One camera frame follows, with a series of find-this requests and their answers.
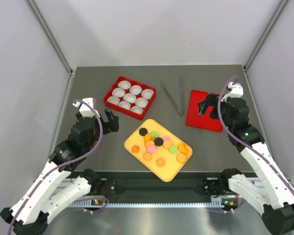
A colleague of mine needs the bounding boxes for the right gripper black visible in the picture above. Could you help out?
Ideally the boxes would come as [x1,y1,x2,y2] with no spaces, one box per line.
[197,93,233,130]

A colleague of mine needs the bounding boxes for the metal tongs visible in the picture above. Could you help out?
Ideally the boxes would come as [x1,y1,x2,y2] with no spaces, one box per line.
[160,77,184,117]

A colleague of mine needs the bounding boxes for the black sandwich cookie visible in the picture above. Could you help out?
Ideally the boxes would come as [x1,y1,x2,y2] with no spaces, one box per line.
[139,128,148,137]
[154,137,164,146]

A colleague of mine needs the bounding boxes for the orange leaf cookie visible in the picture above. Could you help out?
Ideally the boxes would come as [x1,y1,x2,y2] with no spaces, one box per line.
[143,152,153,162]

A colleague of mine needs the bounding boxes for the pink sandwich cookie top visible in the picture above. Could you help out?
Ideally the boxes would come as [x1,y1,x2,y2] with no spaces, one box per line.
[162,135,172,141]

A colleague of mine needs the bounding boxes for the pink sandwich cookie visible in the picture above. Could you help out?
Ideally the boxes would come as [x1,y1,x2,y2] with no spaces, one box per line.
[147,144,156,154]
[162,135,172,141]

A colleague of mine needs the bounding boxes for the round dotted biscuit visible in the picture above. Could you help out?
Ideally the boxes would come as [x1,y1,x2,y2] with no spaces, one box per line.
[163,140,173,149]
[145,140,155,148]
[176,153,187,163]

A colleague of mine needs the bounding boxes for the orange flower cookie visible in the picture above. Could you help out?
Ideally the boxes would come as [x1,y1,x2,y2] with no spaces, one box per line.
[156,158,166,167]

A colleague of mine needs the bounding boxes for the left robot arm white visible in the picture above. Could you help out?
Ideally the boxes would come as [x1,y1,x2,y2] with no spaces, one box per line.
[0,109,119,235]

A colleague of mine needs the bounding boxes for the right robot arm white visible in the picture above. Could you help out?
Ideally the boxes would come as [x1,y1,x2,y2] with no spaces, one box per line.
[198,94,294,235]

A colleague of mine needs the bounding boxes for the white paper cup front-left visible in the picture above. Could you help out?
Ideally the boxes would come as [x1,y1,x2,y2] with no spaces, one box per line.
[107,96,120,105]

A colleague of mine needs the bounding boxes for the white paper cup front-middle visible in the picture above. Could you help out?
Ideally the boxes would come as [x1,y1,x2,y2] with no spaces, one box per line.
[118,100,131,110]

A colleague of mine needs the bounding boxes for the red box lid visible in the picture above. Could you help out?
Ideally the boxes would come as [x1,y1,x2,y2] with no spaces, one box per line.
[185,90,223,133]

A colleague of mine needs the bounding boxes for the white paper cup middle-left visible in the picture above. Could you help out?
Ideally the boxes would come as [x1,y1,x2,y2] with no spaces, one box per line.
[112,87,126,97]

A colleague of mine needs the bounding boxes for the white paper cup front-right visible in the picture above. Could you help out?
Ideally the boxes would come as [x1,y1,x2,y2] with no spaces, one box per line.
[130,105,144,115]

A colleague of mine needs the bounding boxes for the white paper cup centre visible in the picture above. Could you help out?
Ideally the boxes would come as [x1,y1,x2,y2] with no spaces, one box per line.
[123,93,137,104]

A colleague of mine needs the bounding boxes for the red cookie box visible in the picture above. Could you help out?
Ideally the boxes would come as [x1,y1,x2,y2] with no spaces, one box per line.
[103,76,156,120]

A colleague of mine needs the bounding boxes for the black sandwich cookie top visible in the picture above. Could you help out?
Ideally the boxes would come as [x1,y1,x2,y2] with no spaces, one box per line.
[139,128,148,137]

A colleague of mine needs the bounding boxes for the white paper cup back-left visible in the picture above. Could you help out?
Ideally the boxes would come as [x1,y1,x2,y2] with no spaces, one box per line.
[118,80,131,90]

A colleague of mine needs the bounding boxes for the white paper cup back-middle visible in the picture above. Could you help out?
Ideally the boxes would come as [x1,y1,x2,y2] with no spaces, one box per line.
[129,85,142,95]

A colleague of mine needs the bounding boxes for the orange swirl cookie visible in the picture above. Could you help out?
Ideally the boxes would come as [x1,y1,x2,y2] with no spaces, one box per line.
[131,145,140,154]

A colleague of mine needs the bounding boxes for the orange fish cookie left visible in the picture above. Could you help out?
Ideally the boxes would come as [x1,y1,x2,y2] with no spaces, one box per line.
[144,133,151,143]

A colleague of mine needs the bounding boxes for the orange fish cookie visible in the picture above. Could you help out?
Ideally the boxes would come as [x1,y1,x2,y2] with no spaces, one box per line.
[144,133,151,143]
[178,143,189,156]

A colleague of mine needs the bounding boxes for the white paper cup back-right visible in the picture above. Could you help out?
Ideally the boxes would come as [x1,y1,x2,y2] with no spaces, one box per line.
[141,89,154,100]

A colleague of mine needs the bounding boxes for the green sandwich cookie top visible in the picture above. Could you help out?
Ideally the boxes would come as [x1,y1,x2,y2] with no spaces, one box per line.
[150,131,159,138]

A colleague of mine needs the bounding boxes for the green sandwich cookie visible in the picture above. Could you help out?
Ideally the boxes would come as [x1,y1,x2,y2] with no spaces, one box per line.
[169,145,179,154]
[150,131,159,138]

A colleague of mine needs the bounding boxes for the pink sandwich cookie lower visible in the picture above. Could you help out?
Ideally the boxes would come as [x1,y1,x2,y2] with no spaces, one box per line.
[147,144,156,154]

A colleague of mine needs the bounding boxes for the orange fish cookie right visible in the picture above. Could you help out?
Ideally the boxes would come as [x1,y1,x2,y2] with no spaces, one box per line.
[178,143,189,156]

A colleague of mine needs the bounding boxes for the green sandwich cookie right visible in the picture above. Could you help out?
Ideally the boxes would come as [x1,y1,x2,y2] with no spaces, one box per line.
[169,145,179,154]

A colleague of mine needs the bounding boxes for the yellow tray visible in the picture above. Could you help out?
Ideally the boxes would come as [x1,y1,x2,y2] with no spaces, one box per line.
[124,119,193,182]

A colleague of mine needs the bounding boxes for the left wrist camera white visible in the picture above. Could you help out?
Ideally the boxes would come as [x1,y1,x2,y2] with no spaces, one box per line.
[73,97,98,118]

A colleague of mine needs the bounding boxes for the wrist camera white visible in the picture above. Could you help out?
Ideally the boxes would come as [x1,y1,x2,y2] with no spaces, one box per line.
[221,82,244,102]
[73,97,98,118]

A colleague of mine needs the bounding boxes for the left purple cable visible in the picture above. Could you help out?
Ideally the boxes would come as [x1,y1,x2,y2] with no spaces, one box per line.
[7,99,104,235]

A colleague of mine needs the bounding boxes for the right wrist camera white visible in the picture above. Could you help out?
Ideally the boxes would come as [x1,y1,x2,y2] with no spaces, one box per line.
[221,82,244,102]

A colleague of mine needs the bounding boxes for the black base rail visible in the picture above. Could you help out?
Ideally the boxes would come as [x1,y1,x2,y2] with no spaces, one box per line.
[71,170,250,204]

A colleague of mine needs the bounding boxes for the toothed cable duct strip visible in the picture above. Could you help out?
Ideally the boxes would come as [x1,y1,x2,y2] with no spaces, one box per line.
[71,197,238,209]

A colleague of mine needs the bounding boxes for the aluminium frame right post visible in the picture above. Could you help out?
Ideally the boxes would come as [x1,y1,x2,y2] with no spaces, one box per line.
[243,0,290,73]

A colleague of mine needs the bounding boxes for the aluminium frame post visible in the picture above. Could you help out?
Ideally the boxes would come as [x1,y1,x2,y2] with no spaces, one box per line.
[25,0,73,74]
[243,0,290,73]

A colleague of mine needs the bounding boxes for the aluminium frame left post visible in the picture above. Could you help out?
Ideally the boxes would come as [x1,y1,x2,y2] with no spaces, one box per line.
[25,0,73,74]

